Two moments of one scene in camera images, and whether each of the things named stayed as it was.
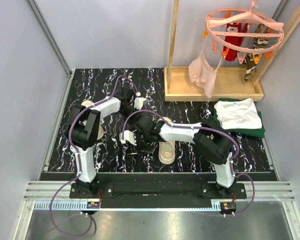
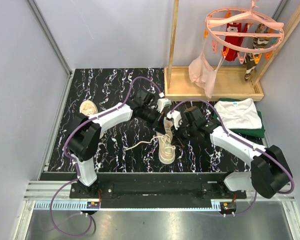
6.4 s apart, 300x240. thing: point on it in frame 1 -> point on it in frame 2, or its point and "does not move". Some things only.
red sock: (237, 40) does not move
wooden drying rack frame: (229, 85) does not move
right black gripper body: (144, 143) -> (187, 132)
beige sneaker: (166, 149) does not move
